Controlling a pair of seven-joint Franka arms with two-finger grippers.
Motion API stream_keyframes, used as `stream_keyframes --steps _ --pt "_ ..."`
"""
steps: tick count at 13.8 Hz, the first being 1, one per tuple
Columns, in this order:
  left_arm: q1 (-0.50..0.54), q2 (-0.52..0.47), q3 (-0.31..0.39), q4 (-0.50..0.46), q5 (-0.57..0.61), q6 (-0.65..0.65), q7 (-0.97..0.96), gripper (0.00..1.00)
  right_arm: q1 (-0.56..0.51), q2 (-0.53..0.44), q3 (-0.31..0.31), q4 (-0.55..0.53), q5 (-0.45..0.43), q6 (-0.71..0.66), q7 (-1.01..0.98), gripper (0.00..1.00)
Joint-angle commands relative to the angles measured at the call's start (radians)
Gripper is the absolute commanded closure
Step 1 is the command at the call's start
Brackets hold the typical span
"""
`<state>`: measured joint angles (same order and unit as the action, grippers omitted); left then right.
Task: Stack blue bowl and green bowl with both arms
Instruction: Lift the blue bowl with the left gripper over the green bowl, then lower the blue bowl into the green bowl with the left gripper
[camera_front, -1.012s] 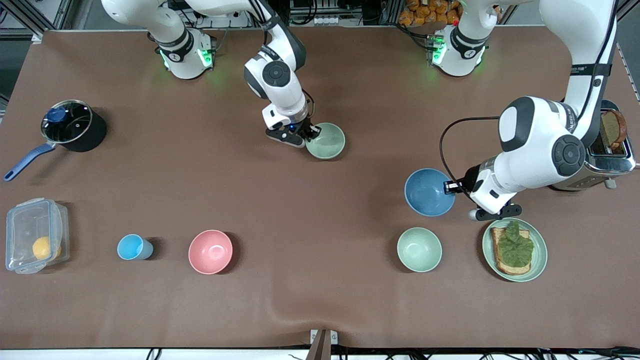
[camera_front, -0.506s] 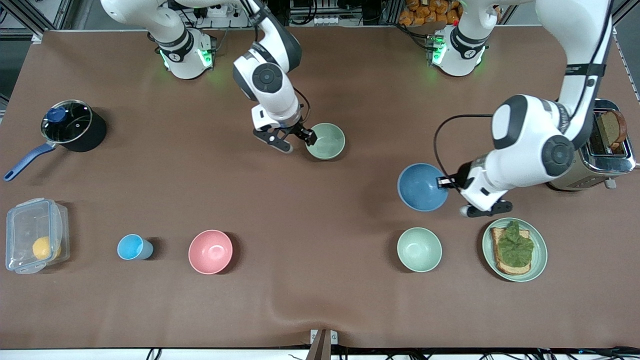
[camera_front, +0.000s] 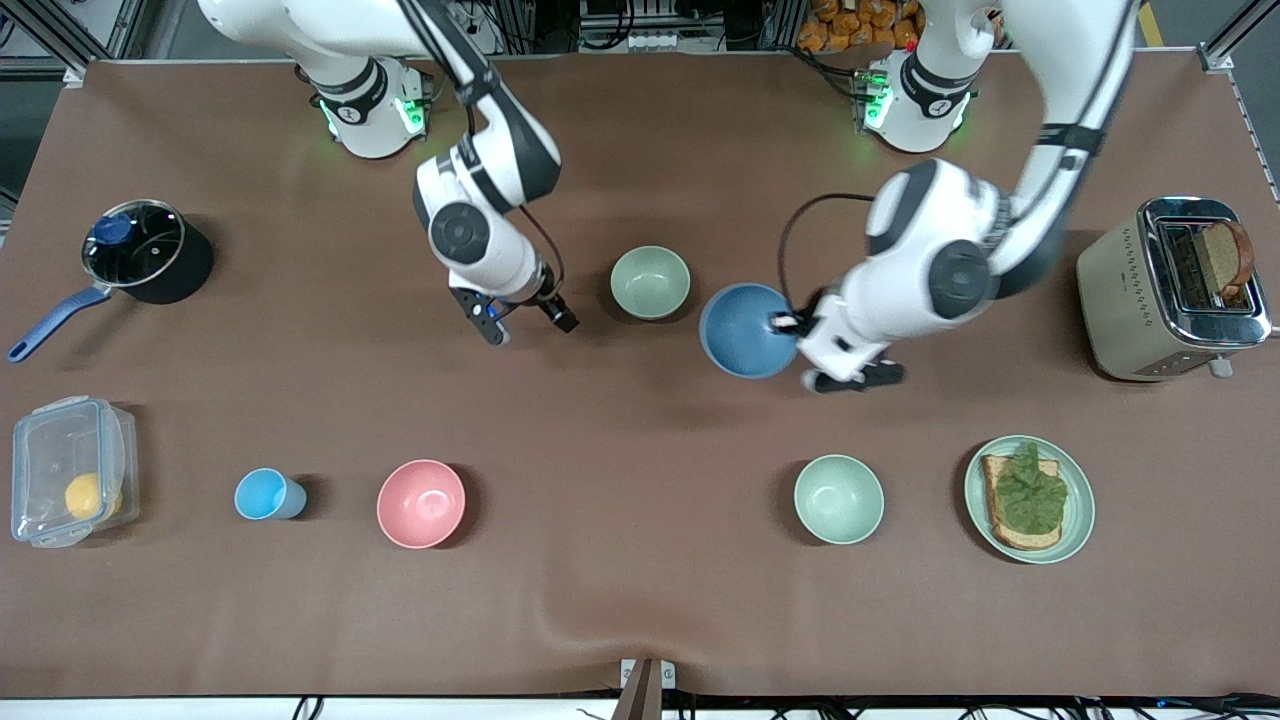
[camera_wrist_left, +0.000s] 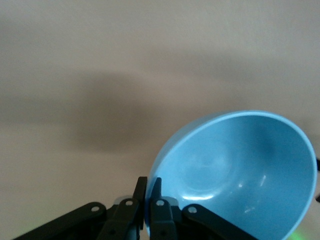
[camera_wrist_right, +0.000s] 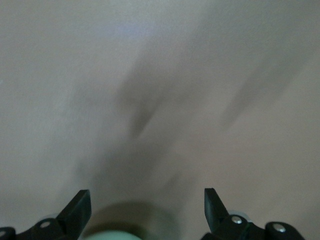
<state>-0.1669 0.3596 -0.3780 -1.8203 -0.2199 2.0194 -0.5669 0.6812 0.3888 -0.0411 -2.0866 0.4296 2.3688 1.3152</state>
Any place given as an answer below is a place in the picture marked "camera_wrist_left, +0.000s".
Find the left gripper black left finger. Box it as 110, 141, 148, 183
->
9, 176, 149, 240

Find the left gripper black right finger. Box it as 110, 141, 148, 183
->
149, 176, 261, 240

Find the blue bowl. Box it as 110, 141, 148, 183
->
146, 109, 318, 240

